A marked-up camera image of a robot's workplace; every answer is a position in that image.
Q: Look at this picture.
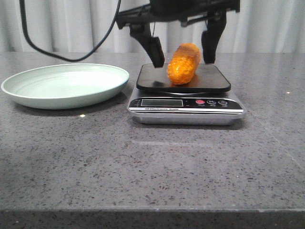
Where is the orange corn cob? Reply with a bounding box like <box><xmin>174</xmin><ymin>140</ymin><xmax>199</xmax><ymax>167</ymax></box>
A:
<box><xmin>167</xmin><ymin>43</ymin><xmax>201</xmax><ymax>85</ymax></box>

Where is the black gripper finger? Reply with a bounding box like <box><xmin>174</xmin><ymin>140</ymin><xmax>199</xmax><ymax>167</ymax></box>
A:
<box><xmin>129</xmin><ymin>23</ymin><xmax>165</xmax><ymax>68</ymax></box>
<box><xmin>201</xmin><ymin>12</ymin><xmax>226</xmax><ymax>64</ymax></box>

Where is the pale green plate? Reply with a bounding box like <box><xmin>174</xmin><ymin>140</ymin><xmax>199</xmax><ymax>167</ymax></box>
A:
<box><xmin>1</xmin><ymin>63</ymin><xmax>130</xmax><ymax>110</ymax></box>

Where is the silver black kitchen scale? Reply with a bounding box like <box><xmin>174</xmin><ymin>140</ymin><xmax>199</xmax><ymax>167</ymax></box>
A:
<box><xmin>127</xmin><ymin>64</ymin><xmax>246</xmax><ymax>125</ymax></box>

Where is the black cable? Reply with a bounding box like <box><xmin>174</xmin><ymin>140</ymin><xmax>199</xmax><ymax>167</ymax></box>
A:
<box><xmin>19</xmin><ymin>0</ymin><xmax>122</xmax><ymax>62</ymax></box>

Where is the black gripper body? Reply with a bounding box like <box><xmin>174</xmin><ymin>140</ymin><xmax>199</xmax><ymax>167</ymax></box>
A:
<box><xmin>116</xmin><ymin>0</ymin><xmax>240</xmax><ymax>29</ymax></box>

